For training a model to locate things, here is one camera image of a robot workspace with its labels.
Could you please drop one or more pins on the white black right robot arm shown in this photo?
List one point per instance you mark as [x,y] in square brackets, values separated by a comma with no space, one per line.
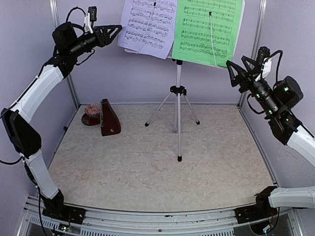
[285,126]

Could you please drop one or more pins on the left aluminium frame post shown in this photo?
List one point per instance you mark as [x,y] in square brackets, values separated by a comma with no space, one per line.
[66,62]

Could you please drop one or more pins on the patterned ceramic bowl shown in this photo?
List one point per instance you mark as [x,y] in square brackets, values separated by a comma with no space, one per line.
[93,110]

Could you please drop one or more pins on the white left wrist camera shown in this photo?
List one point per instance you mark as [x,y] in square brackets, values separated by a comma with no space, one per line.
[90,18]

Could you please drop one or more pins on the brown wooden metronome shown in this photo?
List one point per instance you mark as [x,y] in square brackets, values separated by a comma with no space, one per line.
[110,124]

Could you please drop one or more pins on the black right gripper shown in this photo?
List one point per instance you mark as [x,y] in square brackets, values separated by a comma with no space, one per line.
[251,74]

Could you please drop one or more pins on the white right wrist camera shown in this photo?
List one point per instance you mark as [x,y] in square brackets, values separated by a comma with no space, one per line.
[264,63]

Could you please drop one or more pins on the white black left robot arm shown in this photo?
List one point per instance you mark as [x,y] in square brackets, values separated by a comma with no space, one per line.
[71,41]

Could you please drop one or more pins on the aluminium frame post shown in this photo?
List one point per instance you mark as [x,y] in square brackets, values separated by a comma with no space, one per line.
[66,62]
[252,26]

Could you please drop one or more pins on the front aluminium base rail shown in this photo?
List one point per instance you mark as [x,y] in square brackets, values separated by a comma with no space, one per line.
[91,221]

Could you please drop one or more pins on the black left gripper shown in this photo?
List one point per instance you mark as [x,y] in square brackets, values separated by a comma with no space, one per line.
[103,37]

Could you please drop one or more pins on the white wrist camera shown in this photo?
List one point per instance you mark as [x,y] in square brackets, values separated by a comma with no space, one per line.
[90,18]
[264,63]

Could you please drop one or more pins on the white perforated music stand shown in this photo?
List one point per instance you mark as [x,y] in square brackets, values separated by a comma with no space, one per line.
[180,93]

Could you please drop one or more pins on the white sheet music page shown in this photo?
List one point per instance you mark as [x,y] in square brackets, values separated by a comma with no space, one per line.
[148,27]

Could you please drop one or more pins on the right aluminium frame post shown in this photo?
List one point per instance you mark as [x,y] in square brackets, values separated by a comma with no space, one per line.
[252,26]

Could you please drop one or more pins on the dark round saucer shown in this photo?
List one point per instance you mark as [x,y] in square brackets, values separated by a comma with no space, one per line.
[90,121]

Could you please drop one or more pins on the green sheet music page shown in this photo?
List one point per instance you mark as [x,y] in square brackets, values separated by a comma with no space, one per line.
[206,31]

